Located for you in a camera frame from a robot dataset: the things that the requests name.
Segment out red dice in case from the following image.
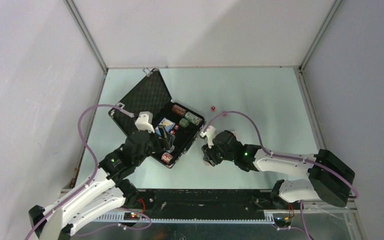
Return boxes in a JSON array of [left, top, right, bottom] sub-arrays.
[[169, 124, 180, 135]]

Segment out black aluminium poker case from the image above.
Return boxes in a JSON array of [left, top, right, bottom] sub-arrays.
[[106, 68, 205, 169]]

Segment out brown chip stack in case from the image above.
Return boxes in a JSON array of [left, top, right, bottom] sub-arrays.
[[171, 104, 187, 117]]

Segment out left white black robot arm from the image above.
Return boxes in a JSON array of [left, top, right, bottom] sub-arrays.
[[26, 125, 175, 240]]

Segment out red chip stack in case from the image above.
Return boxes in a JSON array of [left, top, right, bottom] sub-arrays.
[[161, 152, 173, 164]]

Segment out green chip stack in case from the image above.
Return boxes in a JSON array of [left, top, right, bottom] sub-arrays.
[[178, 118, 190, 128]]

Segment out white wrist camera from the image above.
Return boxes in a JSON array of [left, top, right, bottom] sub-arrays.
[[199, 125, 217, 149], [134, 111, 155, 133]]

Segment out green white chip stack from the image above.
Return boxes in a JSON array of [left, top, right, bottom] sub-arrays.
[[184, 111, 203, 126]]

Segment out blue playing card deck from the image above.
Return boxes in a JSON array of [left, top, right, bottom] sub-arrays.
[[155, 118, 175, 137]]

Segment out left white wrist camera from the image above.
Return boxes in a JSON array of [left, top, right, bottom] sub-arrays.
[[134, 111, 155, 133]]

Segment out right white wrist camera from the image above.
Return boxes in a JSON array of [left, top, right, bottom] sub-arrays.
[[199, 125, 217, 149]]

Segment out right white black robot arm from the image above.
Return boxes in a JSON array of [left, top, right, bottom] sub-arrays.
[[200, 129, 357, 209]]

